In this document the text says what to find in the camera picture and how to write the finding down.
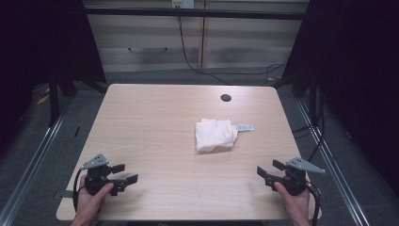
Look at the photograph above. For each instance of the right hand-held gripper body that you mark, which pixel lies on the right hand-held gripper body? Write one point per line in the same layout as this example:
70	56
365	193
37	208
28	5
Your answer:
295	179

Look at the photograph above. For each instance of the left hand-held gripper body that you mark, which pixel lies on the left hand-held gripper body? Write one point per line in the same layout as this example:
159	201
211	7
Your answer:
95	180

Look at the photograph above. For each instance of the white cloth with red print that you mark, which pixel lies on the white cloth with red print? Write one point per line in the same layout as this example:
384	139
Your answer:
215	135

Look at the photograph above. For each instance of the person's left hand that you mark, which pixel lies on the person's left hand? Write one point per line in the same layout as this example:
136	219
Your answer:
91	201

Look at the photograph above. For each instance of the person's right hand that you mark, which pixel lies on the person's right hand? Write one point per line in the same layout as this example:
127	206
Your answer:
295	204

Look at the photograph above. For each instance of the grey tape piece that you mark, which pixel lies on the grey tape piece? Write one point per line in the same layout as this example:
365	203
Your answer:
67	194

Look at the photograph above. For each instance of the white cloth label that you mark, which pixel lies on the white cloth label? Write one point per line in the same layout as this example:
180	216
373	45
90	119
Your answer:
245	127

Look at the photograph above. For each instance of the small black floor strip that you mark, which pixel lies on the small black floor strip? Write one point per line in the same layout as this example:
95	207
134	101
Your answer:
77	132

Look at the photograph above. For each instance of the round black table grommet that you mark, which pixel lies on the round black table grommet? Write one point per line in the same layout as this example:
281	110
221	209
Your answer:
226	97

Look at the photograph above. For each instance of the black metal stand leg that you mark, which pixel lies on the black metal stand leg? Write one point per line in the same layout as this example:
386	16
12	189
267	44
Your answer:
54	100

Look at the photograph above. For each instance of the yellow floor tape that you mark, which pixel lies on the yellow floor tape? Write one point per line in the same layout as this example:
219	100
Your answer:
43	98

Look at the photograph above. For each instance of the black curtain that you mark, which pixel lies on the black curtain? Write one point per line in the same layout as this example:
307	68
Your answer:
360	78
37	47

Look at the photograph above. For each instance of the black horizontal metal bar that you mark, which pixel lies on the black horizontal metal bar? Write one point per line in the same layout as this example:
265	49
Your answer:
194	13

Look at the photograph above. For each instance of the metal floor rail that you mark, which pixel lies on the metal floor rail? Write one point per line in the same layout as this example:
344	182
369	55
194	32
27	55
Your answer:
28	169
335	169

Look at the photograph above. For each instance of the white wall socket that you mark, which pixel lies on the white wall socket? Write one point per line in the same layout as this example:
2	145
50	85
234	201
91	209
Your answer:
183	3

